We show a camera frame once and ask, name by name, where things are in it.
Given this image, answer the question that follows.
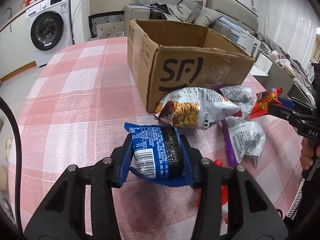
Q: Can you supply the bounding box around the brown SF cardboard box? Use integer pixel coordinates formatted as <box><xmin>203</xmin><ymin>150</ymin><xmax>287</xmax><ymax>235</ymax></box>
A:
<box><xmin>127</xmin><ymin>20</ymin><xmax>254</xmax><ymax>112</ymax></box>

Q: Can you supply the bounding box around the white washing machine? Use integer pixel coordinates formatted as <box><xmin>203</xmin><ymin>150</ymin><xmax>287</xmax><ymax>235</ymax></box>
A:
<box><xmin>25</xmin><ymin>0</ymin><xmax>74</xmax><ymax>67</ymax></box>

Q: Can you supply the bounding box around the grey and black clothes pile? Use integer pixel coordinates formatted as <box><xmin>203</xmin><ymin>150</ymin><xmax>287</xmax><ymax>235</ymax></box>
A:
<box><xmin>149</xmin><ymin>3</ymin><xmax>192</xmax><ymax>22</ymax></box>

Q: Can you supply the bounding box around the red white noodle snack bag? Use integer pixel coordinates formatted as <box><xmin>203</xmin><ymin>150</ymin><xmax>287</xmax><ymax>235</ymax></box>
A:
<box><xmin>154</xmin><ymin>87</ymin><xmax>242</xmax><ymax>130</ymax></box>

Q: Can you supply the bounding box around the pink plaid tablecloth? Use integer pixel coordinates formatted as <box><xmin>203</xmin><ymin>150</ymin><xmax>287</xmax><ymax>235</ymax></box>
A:
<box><xmin>18</xmin><ymin>37</ymin><xmax>302</xmax><ymax>239</ymax></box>

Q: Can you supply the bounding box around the blue cookie pack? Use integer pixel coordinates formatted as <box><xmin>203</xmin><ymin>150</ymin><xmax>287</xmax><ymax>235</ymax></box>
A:
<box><xmin>124</xmin><ymin>122</ymin><xmax>189</xmax><ymax>187</ymax></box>

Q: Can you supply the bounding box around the white electric kettle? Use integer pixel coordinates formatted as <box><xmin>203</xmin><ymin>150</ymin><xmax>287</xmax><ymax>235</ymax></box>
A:
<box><xmin>237</xmin><ymin>30</ymin><xmax>261</xmax><ymax>58</ymax></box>

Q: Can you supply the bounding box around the black patterned chair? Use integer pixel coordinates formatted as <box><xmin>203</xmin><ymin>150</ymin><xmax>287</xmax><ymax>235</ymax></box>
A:
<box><xmin>88</xmin><ymin>10</ymin><xmax>125</xmax><ymax>38</ymax></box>

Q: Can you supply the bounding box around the small red snack pack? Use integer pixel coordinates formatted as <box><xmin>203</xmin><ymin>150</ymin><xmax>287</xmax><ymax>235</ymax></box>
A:
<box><xmin>248</xmin><ymin>88</ymin><xmax>283</xmax><ymax>120</ymax></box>

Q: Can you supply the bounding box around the grey pillow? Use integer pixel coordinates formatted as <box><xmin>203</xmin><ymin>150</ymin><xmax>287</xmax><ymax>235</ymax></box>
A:
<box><xmin>193</xmin><ymin>7</ymin><xmax>223</xmax><ymax>27</ymax></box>
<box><xmin>178</xmin><ymin>0</ymin><xmax>203</xmax><ymax>23</ymax></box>

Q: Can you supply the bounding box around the silver purple snack bag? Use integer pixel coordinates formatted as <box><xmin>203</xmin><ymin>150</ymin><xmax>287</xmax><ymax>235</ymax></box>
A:
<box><xmin>221</xmin><ymin>116</ymin><xmax>266</xmax><ymax>167</ymax></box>
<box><xmin>220</xmin><ymin>86</ymin><xmax>256</xmax><ymax>119</ymax></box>

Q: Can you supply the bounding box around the red white balloon snack bag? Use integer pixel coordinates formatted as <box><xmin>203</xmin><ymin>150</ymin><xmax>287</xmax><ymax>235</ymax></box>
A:
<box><xmin>196</xmin><ymin>159</ymin><xmax>228</xmax><ymax>224</ymax></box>

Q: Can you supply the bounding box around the black camera cable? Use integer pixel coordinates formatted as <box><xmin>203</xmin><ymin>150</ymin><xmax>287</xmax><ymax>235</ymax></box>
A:
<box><xmin>0</xmin><ymin>96</ymin><xmax>24</xmax><ymax>233</ymax></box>

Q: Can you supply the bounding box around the person's right hand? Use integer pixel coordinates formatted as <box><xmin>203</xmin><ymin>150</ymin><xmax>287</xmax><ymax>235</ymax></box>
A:
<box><xmin>300</xmin><ymin>138</ymin><xmax>314</xmax><ymax>170</ymax></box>

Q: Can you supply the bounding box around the white paper roll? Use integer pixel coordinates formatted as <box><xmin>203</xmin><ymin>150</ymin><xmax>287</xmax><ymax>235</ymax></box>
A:
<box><xmin>255</xmin><ymin>53</ymin><xmax>273</xmax><ymax>74</ymax></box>

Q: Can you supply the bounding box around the grey sofa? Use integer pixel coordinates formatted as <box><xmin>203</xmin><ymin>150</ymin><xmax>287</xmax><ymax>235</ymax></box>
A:
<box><xmin>124</xmin><ymin>0</ymin><xmax>258</xmax><ymax>38</ymax></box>

